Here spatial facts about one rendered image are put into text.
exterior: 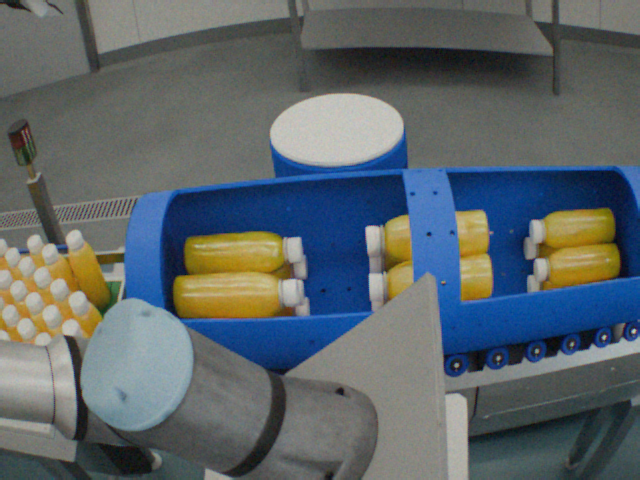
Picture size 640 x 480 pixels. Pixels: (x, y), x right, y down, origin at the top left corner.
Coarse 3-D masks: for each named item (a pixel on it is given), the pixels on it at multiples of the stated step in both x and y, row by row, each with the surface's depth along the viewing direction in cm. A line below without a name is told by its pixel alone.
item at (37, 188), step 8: (40, 176) 138; (32, 184) 136; (40, 184) 138; (32, 192) 138; (40, 192) 138; (40, 200) 139; (48, 200) 143; (40, 208) 141; (48, 208) 143; (40, 216) 143; (48, 216) 143; (56, 216) 148; (48, 224) 145; (56, 224) 147; (48, 232) 146; (56, 232) 147; (48, 240) 148; (56, 240) 148; (64, 240) 152
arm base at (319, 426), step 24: (288, 384) 55; (312, 384) 58; (336, 384) 59; (288, 408) 52; (312, 408) 53; (336, 408) 54; (360, 408) 55; (264, 432) 50; (288, 432) 51; (312, 432) 52; (336, 432) 53; (360, 432) 53; (264, 456) 50; (288, 456) 51; (312, 456) 51; (336, 456) 52; (360, 456) 52
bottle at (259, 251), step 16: (192, 240) 109; (208, 240) 108; (224, 240) 108; (240, 240) 108; (256, 240) 107; (272, 240) 107; (192, 256) 107; (208, 256) 107; (224, 256) 107; (240, 256) 107; (256, 256) 107; (272, 256) 107; (288, 256) 108; (192, 272) 108; (208, 272) 108; (224, 272) 108
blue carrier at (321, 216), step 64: (192, 192) 105; (256, 192) 110; (320, 192) 111; (384, 192) 111; (448, 192) 93; (512, 192) 111; (576, 192) 110; (128, 256) 94; (320, 256) 118; (448, 256) 90; (512, 256) 116; (192, 320) 94; (256, 320) 93; (320, 320) 92; (448, 320) 92; (512, 320) 92; (576, 320) 93
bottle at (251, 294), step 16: (240, 272) 101; (256, 272) 101; (176, 288) 99; (192, 288) 99; (208, 288) 99; (224, 288) 98; (240, 288) 98; (256, 288) 98; (272, 288) 99; (176, 304) 99; (192, 304) 99; (208, 304) 98; (224, 304) 98; (240, 304) 98; (256, 304) 98; (272, 304) 99
